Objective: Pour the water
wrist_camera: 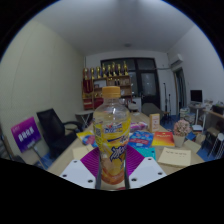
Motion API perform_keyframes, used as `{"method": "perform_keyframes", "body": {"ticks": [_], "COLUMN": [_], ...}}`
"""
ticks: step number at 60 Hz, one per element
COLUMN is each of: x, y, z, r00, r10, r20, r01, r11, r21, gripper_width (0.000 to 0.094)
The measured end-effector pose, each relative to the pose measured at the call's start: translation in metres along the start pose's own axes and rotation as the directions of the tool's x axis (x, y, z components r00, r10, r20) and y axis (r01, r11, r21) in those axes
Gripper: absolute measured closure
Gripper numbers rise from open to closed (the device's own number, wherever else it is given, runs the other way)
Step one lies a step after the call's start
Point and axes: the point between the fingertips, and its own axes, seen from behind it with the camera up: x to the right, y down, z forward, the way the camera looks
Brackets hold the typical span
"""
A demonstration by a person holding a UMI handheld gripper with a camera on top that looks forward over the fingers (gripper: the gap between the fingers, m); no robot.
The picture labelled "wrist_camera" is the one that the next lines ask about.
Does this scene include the orange red book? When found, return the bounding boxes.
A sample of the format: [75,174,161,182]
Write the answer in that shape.
[151,131,176,148]

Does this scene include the grey chair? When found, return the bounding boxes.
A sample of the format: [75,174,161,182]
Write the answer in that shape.
[141,102,164,118]

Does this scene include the purple sign board on stand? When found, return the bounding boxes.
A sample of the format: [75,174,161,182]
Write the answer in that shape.
[10,116,48,169]

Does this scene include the small white folding table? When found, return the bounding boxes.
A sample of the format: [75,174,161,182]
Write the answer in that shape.
[74,109,94,129]

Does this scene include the yellow paper envelope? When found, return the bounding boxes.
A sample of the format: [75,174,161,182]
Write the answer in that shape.
[72,145,90,160]
[157,146,192,168]

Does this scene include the pink flowers in pot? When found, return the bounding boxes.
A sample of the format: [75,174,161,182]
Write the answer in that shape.
[173,119,192,148]

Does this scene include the white stool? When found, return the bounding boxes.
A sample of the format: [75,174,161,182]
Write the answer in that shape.
[208,132,224,159]

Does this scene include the wooden shelf unit with trophies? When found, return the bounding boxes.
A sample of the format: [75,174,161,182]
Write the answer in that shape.
[82,60,133,111]

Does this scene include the pink flat box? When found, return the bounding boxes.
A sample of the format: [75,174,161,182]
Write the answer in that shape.
[129,121,148,132]

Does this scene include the small upright kraft carton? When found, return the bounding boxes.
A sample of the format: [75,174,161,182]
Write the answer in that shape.
[148,113,161,134]

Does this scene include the black office chair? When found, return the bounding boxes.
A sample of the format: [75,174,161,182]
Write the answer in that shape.
[35,108,84,159]

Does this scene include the computer monitor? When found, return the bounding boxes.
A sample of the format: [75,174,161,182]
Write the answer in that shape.
[190,89,204,104]

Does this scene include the cluttered side desk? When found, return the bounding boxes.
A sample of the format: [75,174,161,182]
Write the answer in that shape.
[188,103,224,161]

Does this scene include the blue printed book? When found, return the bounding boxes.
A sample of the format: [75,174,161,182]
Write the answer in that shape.
[128,130,155,149]

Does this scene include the white wall air conditioner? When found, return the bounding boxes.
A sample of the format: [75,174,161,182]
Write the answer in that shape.
[169,53,184,68]

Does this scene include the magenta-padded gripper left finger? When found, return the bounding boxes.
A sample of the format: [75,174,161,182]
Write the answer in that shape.
[59,145,103,190]

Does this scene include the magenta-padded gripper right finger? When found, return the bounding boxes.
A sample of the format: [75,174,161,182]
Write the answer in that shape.
[124,144,168,190]

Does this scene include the yellow-labelled drink bottle orange cap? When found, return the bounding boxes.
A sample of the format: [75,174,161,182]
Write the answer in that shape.
[92,85,132,186]

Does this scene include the colourful picture book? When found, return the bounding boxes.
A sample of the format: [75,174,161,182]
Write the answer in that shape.
[76,129,98,148]

